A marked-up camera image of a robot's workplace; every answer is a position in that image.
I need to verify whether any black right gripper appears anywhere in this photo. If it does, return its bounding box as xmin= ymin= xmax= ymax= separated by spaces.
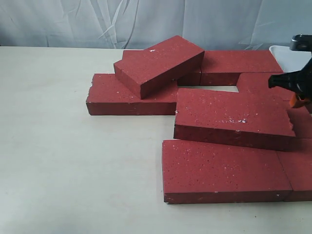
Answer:
xmin=268 ymin=59 xmax=312 ymax=108

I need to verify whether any chipped red brick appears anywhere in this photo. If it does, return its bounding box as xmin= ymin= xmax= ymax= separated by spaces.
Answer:
xmin=86 ymin=74 xmax=178 ymax=116

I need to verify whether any white plastic tray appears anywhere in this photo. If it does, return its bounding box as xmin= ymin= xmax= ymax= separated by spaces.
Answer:
xmin=269 ymin=45 xmax=312 ymax=73

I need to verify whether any white wrinkled backdrop cloth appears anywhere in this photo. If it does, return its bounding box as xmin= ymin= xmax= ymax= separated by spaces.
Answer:
xmin=0 ymin=0 xmax=312 ymax=50

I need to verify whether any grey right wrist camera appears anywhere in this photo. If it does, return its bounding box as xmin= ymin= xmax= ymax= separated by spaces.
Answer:
xmin=289 ymin=34 xmax=312 ymax=52

